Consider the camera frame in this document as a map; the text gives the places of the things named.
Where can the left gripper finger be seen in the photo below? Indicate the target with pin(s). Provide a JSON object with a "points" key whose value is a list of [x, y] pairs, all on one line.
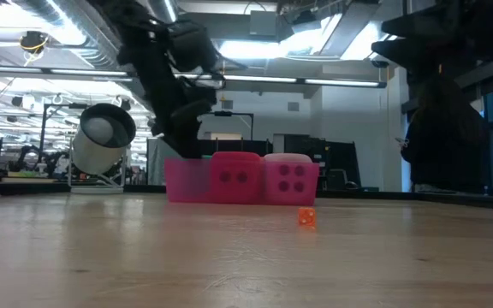
{"points": [[178, 143], [197, 128]]}

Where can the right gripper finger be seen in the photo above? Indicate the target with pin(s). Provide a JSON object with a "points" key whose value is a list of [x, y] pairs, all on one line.
{"points": [[417, 25], [409, 55]]}

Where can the translucent pink plastic tray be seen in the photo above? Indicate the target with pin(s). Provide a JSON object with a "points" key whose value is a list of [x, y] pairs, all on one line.
{"points": [[186, 184]]}

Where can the large red foam die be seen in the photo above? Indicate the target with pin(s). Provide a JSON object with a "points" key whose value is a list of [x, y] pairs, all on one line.
{"points": [[235, 162]]}

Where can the large pink foam die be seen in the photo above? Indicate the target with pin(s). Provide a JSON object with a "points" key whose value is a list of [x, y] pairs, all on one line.
{"points": [[291, 159]]}

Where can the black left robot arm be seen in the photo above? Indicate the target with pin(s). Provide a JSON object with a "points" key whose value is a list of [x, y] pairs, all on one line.
{"points": [[144, 51]]}

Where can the grey cloth cover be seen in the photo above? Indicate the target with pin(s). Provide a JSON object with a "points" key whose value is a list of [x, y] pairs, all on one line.
{"points": [[156, 162]]}

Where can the black gantry stand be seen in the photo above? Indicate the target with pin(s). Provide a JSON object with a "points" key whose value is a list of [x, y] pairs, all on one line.
{"points": [[238, 114]]}

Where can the black partition screen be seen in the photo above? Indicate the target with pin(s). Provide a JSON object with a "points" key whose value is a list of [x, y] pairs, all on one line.
{"points": [[238, 147]]}

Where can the white desk fan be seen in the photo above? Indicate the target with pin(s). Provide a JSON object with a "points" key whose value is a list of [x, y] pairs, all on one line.
{"points": [[101, 141]]}

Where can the long ceiling light bar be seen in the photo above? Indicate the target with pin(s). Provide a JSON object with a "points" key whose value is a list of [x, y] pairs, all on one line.
{"points": [[336, 81]]}

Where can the person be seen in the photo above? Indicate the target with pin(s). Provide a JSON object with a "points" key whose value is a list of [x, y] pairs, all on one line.
{"points": [[447, 145]]}

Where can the black cabinet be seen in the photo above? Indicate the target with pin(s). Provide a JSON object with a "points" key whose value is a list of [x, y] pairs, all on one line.
{"points": [[345, 156]]}

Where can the small orange die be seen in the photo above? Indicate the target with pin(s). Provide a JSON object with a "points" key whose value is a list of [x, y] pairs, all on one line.
{"points": [[307, 217]]}

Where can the black office chair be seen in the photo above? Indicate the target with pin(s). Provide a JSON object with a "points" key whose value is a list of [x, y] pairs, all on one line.
{"points": [[336, 179]]}

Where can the black ceiling device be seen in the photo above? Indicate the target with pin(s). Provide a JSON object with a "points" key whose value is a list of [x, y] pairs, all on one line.
{"points": [[32, 41]]}

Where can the black aluminium table frame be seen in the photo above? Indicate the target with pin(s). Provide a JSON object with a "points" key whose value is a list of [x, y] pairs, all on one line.
{"points": [[379, 195]]}

